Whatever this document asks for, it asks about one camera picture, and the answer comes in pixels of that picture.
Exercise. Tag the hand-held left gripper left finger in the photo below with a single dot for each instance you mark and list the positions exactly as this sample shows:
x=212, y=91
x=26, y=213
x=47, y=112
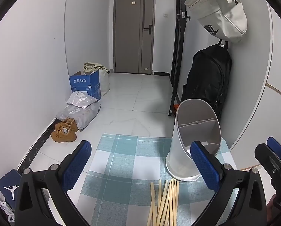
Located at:
x=75, y=169

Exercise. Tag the group of bamboo chopsticks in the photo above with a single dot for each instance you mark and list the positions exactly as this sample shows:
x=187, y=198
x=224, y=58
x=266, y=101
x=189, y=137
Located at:
x=173, y=197

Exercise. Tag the white sling bag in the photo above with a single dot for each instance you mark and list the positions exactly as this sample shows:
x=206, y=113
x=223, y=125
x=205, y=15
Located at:
x=220, y=11

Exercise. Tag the white plastic parcel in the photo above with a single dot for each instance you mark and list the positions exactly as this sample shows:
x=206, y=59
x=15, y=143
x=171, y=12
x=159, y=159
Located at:
x=81, y=98

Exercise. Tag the black backpack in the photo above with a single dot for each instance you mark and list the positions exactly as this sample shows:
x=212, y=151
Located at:
x=206, y=80

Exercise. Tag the white woven sack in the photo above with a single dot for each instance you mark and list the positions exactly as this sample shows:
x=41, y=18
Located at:
x=104, y=82

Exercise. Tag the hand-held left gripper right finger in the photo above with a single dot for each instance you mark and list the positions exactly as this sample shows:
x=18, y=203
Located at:
x=206, y=167

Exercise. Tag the black metal frame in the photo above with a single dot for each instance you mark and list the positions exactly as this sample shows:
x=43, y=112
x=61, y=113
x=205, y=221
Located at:
x=178, y=51

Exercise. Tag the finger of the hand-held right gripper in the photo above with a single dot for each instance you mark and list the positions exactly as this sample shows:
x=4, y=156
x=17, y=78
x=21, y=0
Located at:
x=265, y=153
x=278, y=147

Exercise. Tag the blue cardboard box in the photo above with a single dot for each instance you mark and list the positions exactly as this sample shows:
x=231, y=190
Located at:
x=84, y=84

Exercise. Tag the grey entrance door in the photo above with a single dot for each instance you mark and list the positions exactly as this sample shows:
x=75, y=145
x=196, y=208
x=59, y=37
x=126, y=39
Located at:
x=128, y=33

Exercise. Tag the beige cloth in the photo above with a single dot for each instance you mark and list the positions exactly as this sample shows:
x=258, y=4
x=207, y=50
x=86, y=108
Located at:
x=92, y=67

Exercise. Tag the white panel with gold trim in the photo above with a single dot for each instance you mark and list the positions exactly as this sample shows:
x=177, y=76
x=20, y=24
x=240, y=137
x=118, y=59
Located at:
x=255, y=87

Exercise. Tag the blue shoe box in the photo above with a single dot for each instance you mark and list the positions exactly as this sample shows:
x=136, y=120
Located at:
x=7, y=186

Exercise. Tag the small orange object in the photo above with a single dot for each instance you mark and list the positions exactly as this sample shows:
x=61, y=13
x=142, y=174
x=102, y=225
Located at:
x=176, y=106

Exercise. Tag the white divided utensil holder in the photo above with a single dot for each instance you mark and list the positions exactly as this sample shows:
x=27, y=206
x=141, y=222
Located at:
x=178, y=155

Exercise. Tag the brown suede shoe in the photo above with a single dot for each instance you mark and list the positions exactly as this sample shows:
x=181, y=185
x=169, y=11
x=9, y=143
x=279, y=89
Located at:
x=64, y=136
x=71, y=123

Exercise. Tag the teal checked tablecloth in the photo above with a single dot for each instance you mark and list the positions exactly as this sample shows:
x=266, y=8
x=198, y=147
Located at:
x=121, y=169

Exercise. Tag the clear plastic bags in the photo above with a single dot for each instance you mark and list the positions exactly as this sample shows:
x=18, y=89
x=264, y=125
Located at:
x=81, y=116

